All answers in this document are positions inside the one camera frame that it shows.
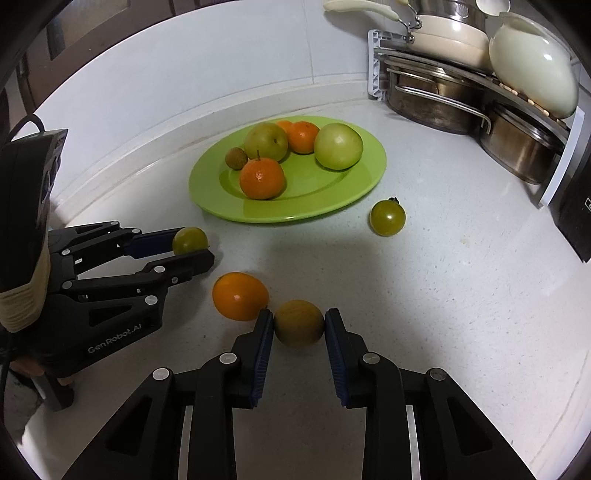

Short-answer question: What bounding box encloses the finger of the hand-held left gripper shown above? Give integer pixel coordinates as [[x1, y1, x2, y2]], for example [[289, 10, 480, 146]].
[[60, 248, 216, 304], [48, 220, 186, 262]]

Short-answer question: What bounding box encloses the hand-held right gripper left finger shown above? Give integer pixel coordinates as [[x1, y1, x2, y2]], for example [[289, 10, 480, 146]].
[[62, 309, 274, 480]]

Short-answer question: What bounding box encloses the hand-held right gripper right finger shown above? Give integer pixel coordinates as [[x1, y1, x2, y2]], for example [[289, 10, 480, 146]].
[[324, 308, 536, 480]]

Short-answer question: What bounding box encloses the small green tomato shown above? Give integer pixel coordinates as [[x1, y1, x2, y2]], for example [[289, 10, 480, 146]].
[[370, 198, 407, 237], [172, 226, 209, 256]]

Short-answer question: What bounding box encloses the green plate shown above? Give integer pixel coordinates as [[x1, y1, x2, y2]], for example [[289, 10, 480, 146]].
[[188, 117, 387, 224]]

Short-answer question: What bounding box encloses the yellow-green apple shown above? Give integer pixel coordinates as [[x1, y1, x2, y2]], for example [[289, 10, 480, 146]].
[[244, 122, 289, 162]]

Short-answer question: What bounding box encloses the large green apple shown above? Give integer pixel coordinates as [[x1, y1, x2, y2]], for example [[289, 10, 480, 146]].
[[314, 123, 363, 169]]

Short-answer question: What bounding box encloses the person's left hand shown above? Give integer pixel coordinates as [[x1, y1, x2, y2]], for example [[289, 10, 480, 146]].
[[9, 357, 75, 388]]

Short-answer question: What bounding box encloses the wide steel pot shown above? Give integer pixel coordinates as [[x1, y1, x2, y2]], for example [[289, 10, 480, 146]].
[[385, 65, 493, 136]]

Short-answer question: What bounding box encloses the deep steel pot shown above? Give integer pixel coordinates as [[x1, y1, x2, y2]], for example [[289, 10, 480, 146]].
[[480, 104, 567, 186]]

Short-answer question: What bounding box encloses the white steel pot rack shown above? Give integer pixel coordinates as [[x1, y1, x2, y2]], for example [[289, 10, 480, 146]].
[[368, 28, 591, 206]]

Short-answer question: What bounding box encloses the black knife block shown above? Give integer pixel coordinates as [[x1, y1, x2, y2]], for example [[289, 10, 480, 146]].
[[551, 108, 591, 264]]

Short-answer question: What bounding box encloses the white ceramic pot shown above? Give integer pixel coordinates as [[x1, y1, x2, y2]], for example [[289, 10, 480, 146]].
[[488, 11, 580, 117]]

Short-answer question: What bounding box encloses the steel pot with lid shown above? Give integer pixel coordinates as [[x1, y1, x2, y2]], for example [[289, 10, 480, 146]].
[[406, 0, 485, 29]]

